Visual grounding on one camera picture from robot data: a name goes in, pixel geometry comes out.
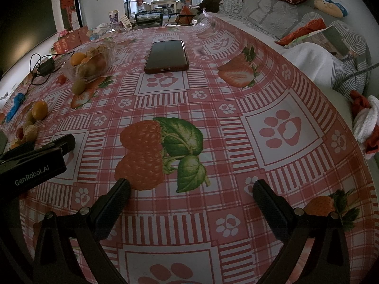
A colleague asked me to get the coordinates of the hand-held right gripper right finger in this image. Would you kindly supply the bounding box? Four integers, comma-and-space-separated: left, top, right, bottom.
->
252, 179, 351, 284

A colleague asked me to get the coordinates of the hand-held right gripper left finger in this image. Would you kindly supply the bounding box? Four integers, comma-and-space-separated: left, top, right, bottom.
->
30, 178, 132, 284

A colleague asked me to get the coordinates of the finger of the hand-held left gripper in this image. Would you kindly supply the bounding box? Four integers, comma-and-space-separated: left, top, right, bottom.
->
0, 134, 76, 163

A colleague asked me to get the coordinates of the clear glass bowl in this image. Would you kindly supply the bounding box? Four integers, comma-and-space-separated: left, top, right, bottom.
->
61, 42, 117, 83

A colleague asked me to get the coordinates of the large orange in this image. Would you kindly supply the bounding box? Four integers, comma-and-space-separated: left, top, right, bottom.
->
32, 101, 48, 121

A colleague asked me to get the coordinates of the blue cloth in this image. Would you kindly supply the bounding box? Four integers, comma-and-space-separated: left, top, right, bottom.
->
6, 93, 26, 122

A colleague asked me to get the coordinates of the black power adapter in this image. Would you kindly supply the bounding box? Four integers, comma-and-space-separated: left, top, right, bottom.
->
38, 58, 55, 76

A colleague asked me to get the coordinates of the red gift box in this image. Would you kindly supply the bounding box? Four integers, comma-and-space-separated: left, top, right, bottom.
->
72, 26, 89, 43
53, 32, 79, 54

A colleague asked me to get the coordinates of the dark television screen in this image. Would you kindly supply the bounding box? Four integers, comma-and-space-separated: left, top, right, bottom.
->
0, 0, 58, 77

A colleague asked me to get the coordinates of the red checked printed tablecloth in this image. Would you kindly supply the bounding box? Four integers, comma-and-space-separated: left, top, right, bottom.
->
0, 18, 370, 284

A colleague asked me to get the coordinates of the red white knitted cloth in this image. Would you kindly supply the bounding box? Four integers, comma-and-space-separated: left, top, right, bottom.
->
349, 90, 379, 160

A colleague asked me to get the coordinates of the smartphone in red case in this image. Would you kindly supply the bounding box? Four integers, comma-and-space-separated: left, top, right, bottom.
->
144, 40, 189, 74

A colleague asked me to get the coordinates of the dark pot with lid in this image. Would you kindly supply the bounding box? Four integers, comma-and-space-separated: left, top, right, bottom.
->
133, 18, 163, 29

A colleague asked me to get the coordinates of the white blanket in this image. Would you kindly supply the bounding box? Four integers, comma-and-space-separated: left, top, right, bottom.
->
280, 43, 356, 101

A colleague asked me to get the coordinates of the black basket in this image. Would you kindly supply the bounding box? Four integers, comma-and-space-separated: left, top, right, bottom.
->
135, 11, 163, 21

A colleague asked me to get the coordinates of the white dining table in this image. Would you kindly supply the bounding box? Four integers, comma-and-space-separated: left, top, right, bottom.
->
150, 0, 181, 14

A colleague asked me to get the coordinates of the red triangular bag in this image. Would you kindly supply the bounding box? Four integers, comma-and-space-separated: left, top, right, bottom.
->
178, 5, 196, 26

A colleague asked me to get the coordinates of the patterned grey cushion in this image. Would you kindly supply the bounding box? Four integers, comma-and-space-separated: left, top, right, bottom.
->
286, 25, 360, 60

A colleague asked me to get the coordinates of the orange red cushion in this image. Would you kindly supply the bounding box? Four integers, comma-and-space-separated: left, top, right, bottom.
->
275, 18, 326, 46

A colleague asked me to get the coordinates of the grey striped sofa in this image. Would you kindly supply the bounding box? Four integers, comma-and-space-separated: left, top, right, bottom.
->
207, 0, 379, 166

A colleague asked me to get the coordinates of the dark clothes pile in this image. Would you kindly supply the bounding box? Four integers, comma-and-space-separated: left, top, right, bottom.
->
201, 0, 224, 14

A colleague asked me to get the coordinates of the grey white patterned cloth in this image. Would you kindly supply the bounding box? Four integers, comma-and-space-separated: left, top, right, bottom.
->
221, 0, 245, 15

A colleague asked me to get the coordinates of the yellow blue plush toy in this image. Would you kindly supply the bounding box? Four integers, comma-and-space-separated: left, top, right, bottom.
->
314, 0, 348, 18

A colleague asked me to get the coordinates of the black adapter cable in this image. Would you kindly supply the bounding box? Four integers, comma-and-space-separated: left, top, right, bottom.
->
29, 53, 74, 86

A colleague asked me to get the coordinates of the red brick wall banner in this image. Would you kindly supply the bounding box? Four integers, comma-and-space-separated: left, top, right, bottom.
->
59, 0, 83, 30

